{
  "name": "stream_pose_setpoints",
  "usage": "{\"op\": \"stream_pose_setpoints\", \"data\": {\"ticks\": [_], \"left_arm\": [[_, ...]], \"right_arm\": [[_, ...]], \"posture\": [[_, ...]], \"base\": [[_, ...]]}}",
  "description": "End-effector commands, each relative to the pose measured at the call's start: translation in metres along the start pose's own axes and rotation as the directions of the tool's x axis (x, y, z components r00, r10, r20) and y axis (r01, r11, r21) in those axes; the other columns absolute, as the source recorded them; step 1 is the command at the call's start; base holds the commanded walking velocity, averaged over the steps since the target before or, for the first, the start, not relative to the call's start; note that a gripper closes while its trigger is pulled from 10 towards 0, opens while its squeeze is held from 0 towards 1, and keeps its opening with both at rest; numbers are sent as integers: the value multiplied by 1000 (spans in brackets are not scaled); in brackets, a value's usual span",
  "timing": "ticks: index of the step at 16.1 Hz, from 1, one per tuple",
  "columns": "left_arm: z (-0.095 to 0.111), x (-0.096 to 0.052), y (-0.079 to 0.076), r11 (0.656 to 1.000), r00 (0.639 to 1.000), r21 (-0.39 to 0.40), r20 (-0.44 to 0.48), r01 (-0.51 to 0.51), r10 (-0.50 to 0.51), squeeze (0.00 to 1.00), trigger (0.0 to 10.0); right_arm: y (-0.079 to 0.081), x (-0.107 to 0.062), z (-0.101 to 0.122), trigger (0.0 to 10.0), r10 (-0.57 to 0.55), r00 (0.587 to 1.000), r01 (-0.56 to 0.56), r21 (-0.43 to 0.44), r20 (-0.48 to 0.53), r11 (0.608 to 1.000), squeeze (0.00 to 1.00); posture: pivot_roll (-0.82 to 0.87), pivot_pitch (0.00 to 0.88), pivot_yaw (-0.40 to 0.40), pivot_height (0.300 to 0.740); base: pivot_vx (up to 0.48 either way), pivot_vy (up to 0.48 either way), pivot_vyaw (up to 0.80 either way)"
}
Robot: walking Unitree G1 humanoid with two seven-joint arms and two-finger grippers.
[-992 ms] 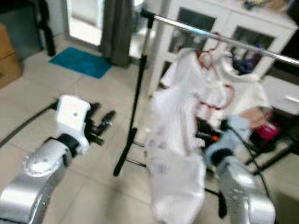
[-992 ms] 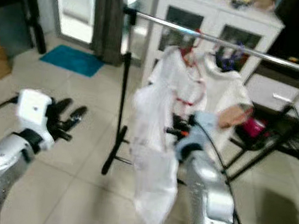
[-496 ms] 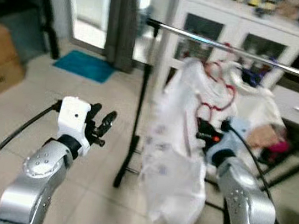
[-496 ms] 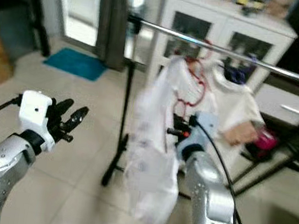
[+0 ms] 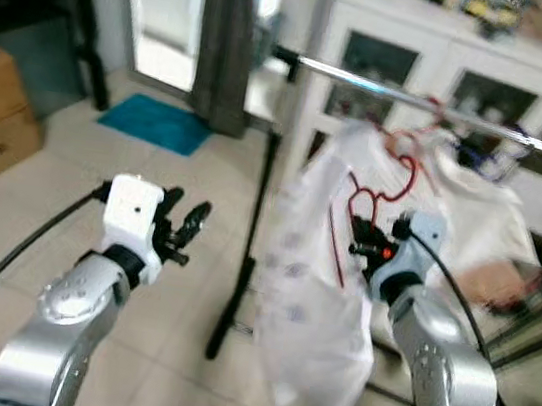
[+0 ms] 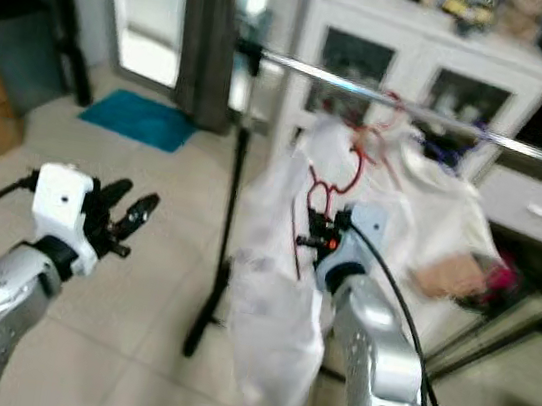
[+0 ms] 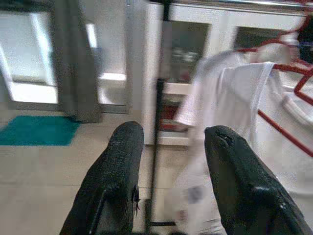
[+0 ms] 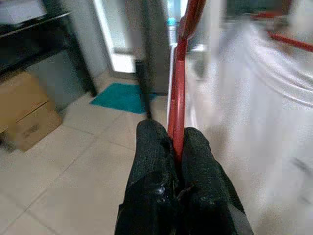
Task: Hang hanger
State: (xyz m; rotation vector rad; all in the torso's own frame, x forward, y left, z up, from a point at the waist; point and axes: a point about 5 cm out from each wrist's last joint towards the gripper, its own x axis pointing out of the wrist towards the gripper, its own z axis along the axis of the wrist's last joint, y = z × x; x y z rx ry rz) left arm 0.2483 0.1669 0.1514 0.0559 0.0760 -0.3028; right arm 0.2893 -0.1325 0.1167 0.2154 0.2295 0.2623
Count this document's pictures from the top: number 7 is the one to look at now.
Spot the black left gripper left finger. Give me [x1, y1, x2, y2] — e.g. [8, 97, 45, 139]
[60, 121, 145, 235]

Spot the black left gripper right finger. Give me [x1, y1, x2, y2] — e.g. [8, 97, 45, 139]
[204, 125, 313, 235]

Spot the red wire clothes hanger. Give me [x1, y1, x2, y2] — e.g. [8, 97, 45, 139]
[236, 14, 313, 157]

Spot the black clothes rack pole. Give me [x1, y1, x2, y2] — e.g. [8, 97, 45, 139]
[148, 0, 172, 227]

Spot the white long sleeve garment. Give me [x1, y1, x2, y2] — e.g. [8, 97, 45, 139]
[176, 52, 313, 235]

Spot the teal floor mat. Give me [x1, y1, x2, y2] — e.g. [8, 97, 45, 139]
[0, 115, 81, 147]

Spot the white glass front cabinet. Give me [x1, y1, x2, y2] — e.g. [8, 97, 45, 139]
[163, 9, 306, 145]

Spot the grey curtain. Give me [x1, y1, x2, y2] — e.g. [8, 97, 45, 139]
[51, 0, 101, 123]

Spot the white framed glass door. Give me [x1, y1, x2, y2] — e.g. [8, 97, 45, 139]
[0, 9, 59, 111]

